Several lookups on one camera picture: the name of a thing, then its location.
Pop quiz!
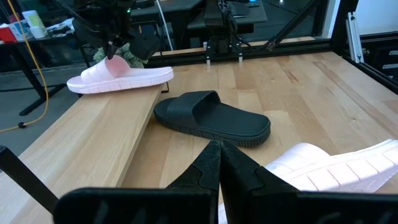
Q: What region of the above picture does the black metal table frame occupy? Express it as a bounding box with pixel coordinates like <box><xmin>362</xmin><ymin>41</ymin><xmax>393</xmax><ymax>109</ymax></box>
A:
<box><xmin>146</xmin><ymin>0</ymin><xmax>398</xmax><ymax>103</ymax></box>

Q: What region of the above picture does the wooden shelf with black frame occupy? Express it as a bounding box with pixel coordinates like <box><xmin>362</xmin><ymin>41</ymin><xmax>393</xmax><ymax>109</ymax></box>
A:
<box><xmin>0</xmin><ymin>82</ymin><xmax>170</xmax><ymax>224</ymax></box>

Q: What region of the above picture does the red box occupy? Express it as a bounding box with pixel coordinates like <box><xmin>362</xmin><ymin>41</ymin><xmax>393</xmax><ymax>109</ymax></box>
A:
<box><xmin>0</xmin><ymin>26</ymin><xmax>18</xmax><ymax>44</ymax></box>

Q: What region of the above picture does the white cup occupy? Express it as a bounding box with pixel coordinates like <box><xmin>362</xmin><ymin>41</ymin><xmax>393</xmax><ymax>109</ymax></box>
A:
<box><xmin>29</xmin><ymin>26</ymin><xmax>48</xmax><ymax>39</ymax></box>

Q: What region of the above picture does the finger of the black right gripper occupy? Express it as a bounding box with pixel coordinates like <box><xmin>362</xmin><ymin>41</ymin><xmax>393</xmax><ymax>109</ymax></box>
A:
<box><xmin>105</xmin><ymin>43</ymin><xmax>121</xmax><ymax>60</ymax></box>

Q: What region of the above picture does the green and white container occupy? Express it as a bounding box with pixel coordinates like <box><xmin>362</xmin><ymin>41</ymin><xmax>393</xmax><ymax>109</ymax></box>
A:
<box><xmin>21</xmin><ymin>10</ymin><xmax>47</xmax><ymax>30</ymax></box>

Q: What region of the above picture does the black slide sandal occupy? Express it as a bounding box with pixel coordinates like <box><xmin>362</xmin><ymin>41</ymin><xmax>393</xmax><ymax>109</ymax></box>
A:
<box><xmin>153</xmin><ymin>90</ymin><xmax>271</xmax><ymax>147</ymax></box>

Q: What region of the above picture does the silver aluminium bracket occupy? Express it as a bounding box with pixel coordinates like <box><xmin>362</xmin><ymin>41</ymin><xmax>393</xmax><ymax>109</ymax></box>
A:
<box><xmin>346</xmin><ymin>11</ymin><xmax>365</xmax><ymax>63</ymax></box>

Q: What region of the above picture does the yellow cable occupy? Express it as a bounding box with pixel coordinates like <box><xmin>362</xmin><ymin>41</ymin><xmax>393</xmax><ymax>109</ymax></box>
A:
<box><xmin>0</xmin><ymin>0</ymin><xmax>50</xmax><ymax>134</ymax></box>

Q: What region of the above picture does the pink slide sandal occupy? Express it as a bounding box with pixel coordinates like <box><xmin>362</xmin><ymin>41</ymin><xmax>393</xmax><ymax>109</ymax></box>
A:
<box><xmin>217</xmin><ymin>139</ymin><xmax>398</xmax><ymax>224</ymax></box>
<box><xmin>66</xmin><ymin>55</ymin><xmax>175</xmax><ymax>95</ymax></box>

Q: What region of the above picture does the black desk frame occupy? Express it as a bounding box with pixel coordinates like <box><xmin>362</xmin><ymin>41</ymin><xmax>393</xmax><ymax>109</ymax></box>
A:
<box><xmin>0</xmin><ymin>29</ymin><xmax>91</xmax><ymax>116</ymax></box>

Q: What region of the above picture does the blue and white box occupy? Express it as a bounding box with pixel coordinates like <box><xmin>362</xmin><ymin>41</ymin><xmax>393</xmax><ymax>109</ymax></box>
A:
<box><xmin>8</xmin><ymin>19</ymin><xmax>32</xmax><ymax>41</ymax></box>

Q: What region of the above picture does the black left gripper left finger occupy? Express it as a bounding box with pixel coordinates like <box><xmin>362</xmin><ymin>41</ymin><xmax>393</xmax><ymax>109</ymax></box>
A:
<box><xmin>52</xmin><ymin>139</ymin><xmax>221</xmax><ymax>224</ymax></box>

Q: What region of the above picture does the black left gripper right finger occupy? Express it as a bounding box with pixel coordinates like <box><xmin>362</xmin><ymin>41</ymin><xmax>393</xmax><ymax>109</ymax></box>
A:
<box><xmin>221</xmin><ymin>140</ymin><xmax>398</xmax><ymax>224</ymax></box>

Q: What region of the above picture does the white cable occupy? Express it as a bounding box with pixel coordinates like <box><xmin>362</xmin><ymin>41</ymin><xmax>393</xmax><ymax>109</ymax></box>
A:
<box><xmin>155</xmin><ymin>0</ymin><xmax>174</xmax><ymax>51</ymax></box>

